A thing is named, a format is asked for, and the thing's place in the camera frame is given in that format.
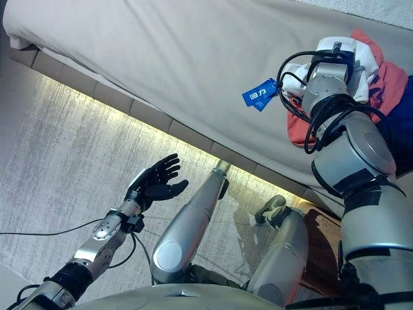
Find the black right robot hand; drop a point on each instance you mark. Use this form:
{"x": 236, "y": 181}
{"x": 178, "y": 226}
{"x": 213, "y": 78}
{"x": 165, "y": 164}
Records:
{"x": 322, "y": 48}

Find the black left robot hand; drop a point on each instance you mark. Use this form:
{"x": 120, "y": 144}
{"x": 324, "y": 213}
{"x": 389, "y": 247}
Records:
{"x": 151, "y": 187}

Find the white garment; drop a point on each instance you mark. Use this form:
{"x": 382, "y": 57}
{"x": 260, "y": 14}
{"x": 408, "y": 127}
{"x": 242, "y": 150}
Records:
{"x": 363, "y": 80}

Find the orange garment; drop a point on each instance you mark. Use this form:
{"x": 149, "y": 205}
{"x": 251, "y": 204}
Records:
{"x": 390, "y": 77}

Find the dark navy garment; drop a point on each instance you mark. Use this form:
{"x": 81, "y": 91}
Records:
{"x": 401, "y": 129}

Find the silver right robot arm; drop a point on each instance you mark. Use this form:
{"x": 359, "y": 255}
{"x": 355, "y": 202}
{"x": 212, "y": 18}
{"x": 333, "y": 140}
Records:
{"x": 355, "y": 155}

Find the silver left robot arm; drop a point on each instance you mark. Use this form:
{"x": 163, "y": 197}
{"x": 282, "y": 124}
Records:
{"x": 100, "y": 245}

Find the brown wooden basket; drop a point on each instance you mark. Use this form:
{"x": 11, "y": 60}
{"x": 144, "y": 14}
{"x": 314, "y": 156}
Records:
{"x": 322, "y": 252}

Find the silver left robot leg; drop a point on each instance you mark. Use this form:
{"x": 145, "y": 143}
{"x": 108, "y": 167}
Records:
{"x": 193, "y": 219}

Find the silver robot leg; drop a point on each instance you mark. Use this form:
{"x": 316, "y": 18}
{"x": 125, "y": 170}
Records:
{"x": 280, "y": 258}
{"x": 193, "y": 219}

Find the olive left robot foot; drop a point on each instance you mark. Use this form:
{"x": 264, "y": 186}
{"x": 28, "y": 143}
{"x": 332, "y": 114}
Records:
{"x": 222, "y": 166}

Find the olive robot foot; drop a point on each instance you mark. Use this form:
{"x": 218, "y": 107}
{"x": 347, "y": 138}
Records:
{"x": 274, "y": 205}
{"x": 222, "y": 166}

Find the blue printed tag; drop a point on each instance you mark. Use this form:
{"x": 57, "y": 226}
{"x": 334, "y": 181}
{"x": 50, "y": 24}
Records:
{"x": 258, "y": 95}

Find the grey striped rug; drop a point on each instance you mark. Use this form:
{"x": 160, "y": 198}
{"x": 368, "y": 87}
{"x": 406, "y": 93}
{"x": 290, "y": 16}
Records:
{"x": 64, "y": 145}

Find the grey robot torso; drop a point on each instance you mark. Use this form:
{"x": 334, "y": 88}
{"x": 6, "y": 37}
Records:
{"x": 161, "y": 297}

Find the olive right robot foot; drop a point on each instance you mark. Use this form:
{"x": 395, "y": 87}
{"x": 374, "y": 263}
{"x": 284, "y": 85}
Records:
{"x": 274, "y": 205}

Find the silver right robot leg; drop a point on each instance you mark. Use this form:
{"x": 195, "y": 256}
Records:
{"x": 280, "y": 258}

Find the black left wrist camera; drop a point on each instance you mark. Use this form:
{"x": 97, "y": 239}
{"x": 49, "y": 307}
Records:
{"x": 135, "y": 223}

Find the beige upholstered bed frame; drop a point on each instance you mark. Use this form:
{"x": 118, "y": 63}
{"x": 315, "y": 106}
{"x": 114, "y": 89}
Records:
{"x": 129, "y": 101}

